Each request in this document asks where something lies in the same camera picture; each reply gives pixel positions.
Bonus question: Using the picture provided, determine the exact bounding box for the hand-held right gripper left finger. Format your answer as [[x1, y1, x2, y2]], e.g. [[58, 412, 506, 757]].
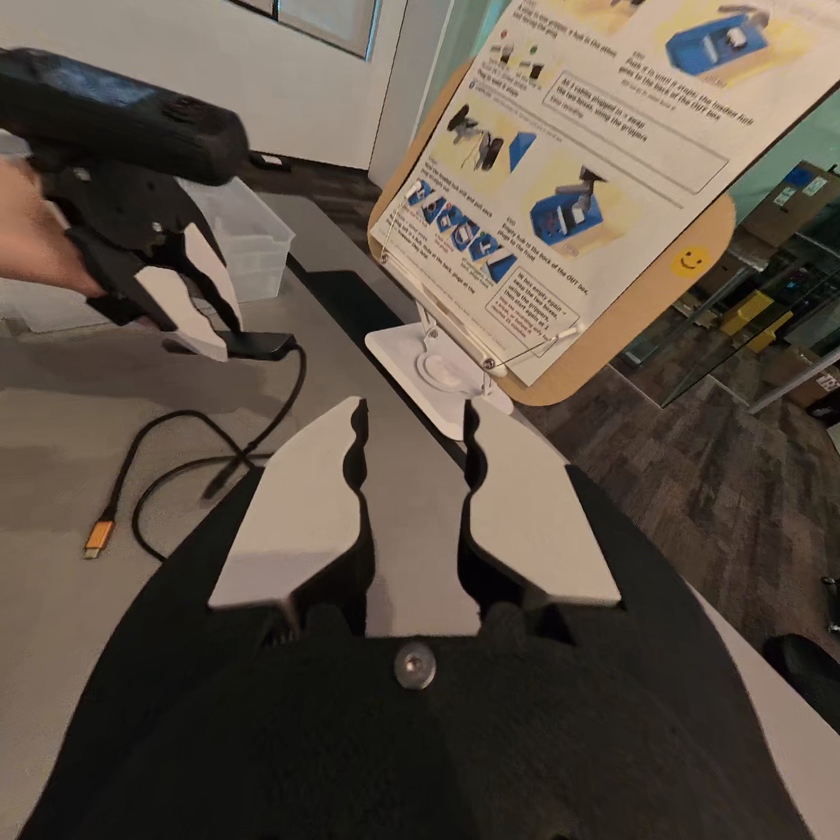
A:
[[209, 395, 375, 626]]

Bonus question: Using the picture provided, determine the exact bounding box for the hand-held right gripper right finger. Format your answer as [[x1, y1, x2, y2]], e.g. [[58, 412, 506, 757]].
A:
[[458, 400, 624, 609]]

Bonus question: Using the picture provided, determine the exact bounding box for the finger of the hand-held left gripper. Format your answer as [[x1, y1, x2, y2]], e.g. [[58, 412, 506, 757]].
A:
[[182, 222, 246, 336], [133, 266, 232, 363]]

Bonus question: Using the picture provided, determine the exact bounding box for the clear plastic bin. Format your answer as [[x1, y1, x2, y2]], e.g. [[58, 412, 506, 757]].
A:
[[0, 128, 296, 336]]

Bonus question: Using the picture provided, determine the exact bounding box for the black hub cable grey plug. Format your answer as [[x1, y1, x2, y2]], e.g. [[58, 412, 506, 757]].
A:
[[202, 338, 309, 501]]

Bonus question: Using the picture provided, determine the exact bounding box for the orange plug usb cable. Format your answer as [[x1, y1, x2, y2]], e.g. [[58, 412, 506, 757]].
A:
[[82, 410, 273, 565]]

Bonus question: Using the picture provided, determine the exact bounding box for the person's left hand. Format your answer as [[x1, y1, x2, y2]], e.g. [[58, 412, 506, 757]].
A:
[[0, 156, 107, 298]]

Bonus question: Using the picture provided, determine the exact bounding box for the white stand base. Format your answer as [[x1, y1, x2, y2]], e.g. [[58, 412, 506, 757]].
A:
[[364, 301, 516, 442]]

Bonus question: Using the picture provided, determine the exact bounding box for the wooden poster board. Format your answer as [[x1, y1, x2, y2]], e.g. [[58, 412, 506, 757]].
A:
[[366, 56, 739, 408]]

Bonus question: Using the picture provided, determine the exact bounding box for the large glass window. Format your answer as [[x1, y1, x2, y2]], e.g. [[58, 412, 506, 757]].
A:
[[223, 0, 385, 61]]

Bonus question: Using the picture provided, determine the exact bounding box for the yellow storage bin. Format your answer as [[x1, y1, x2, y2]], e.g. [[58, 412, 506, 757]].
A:
[[718, 289, 795, 355]]

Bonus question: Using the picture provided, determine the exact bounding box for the yellow smiley sticker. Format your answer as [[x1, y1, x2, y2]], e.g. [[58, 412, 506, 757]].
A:
[[671, 244, 713, 278]]

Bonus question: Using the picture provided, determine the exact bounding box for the labelled cardboard box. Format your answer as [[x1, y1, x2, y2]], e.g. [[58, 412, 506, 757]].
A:
[[784, 346, 840, 409]]

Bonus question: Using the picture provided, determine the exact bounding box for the printed instruction poster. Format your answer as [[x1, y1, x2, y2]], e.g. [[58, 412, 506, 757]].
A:
[[367, 0, 840, 388]]

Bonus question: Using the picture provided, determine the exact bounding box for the large cardboard box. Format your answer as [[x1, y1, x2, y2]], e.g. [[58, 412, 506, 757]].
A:
[[740, 161, 840, 249]]

